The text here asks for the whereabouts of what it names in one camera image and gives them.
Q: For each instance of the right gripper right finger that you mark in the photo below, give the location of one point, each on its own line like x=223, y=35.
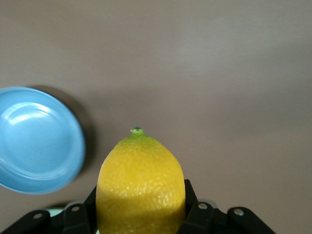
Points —
x=207, y=219

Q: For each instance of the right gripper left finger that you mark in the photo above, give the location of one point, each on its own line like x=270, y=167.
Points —
x=73, y=219

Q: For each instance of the yellow lemon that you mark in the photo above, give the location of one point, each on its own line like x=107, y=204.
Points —
x=140, y=182

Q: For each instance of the pale green plate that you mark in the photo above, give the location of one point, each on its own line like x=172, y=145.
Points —
x=54, y=211

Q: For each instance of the blue plate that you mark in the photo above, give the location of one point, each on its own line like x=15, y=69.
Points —
x=36, y=141

